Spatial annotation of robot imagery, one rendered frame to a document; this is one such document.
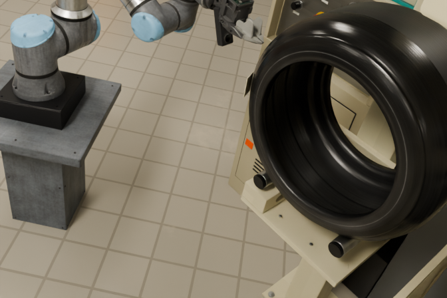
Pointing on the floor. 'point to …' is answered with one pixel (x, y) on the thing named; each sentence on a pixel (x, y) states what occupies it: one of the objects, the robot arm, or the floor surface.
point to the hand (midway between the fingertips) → (258, 42)
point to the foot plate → (277, 291)
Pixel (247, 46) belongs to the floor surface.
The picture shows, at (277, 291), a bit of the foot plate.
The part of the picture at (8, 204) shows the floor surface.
